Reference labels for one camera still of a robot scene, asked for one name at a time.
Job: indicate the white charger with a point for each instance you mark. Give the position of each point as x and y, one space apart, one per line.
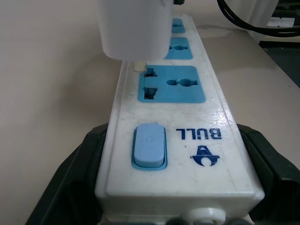
133 28

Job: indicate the white power strip blue sockets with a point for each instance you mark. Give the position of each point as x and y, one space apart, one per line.
187 168

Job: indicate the small white block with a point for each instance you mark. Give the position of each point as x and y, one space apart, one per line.
281 22

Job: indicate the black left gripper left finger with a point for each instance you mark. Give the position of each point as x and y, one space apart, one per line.
75 178

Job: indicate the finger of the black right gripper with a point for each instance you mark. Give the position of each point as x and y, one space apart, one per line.
179 2

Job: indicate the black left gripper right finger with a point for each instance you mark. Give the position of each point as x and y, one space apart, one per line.
276 178

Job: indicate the white plastic object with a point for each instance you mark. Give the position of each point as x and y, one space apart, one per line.
260 11

